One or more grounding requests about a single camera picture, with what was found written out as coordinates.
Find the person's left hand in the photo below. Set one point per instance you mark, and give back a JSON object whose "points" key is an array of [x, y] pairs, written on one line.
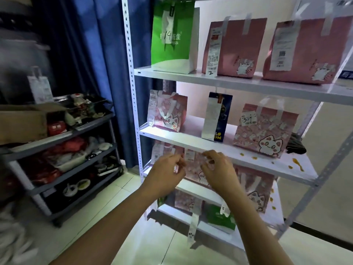
{"points": [[162, 173]]}

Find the pile of white plastic items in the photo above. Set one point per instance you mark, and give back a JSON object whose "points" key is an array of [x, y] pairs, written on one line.
{"points": [[13, 240]]}

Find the dark blue paper bag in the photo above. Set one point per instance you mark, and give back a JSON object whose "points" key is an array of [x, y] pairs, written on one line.
{"points": [[224, 118]]}

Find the black cloth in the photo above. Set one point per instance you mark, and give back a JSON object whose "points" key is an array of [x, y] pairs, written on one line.
{"points": [[296, 144]]}

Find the person's left forearm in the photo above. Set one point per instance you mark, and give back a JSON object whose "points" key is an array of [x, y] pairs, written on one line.
{"points": [[110, 229]]}

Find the person's left thumb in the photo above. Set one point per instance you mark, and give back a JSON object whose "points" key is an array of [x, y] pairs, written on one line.
{"points": [[179, 168]]}

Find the blue curtain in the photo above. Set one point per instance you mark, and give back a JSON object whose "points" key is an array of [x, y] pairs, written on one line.
{"points": [[96, 52]]}

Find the red plastic bags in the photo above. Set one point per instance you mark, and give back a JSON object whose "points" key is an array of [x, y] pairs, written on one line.
{"points": [[60, 154]]}

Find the person's right thumb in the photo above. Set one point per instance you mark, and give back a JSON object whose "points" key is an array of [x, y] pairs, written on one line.
{"points": [[207, 166]]}

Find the long white hanging receipt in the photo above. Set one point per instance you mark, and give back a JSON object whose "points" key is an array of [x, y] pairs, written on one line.
{"points": [[193, 231]]}

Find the person's right forearm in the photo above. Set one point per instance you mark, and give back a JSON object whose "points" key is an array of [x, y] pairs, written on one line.
{"points": [[253, 226]]}

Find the pink cat bag with note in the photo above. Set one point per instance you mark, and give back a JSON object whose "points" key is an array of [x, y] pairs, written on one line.
{"points": [[264, 135]]}

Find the plain pink bag wide receipt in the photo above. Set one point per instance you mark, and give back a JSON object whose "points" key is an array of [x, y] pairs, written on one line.
{"points": [[306, 49]]}

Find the black tray of condiments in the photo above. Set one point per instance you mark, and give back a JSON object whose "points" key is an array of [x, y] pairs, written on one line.
{"points": [[88, 107]]}

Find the white metal shelf rack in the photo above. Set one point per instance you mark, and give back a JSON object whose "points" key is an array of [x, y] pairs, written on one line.
{"points": [[248, 83]]}

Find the small pink cat bag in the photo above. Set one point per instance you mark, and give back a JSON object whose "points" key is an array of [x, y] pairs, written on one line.
{"points": [[172, 113]]}

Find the person's right hand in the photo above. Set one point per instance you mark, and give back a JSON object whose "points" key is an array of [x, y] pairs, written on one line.
{"points": [[220, 173]]}

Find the grey utility cart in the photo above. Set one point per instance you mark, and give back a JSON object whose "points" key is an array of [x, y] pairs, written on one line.
{"points": [[82, 160]]}

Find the small green paper bag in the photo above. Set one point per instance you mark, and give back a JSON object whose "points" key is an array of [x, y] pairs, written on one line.
{"points": [[220, 220]]}

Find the white bag with receipt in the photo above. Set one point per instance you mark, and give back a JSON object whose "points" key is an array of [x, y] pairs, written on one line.
{"points": [[40, 86]]}

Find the red packet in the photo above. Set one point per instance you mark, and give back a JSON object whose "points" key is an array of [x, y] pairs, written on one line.
{"points": [[56, 129]]}

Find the white bowl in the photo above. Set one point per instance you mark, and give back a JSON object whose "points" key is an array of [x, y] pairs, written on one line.
{"points": [[84, 184], [70, 189]]}

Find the brown cardboard box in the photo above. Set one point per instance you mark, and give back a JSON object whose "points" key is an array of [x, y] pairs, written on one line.
{"points": [[24, 124]]}

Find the pink cat print bag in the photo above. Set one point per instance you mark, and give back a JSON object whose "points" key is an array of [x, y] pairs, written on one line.
{"points": [[187, 201], [256, 190], [193, 168]]}

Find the pink bag with receipt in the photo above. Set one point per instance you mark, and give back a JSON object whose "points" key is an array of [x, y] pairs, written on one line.
{"points": [[162, 151]]}

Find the plain pink bag long receipt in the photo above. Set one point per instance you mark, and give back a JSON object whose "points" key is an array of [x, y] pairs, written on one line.
{"points": [[237, 44]]}

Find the green and white paper bag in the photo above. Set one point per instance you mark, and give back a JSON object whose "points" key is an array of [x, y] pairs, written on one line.
{"points": [[176, 57]]}

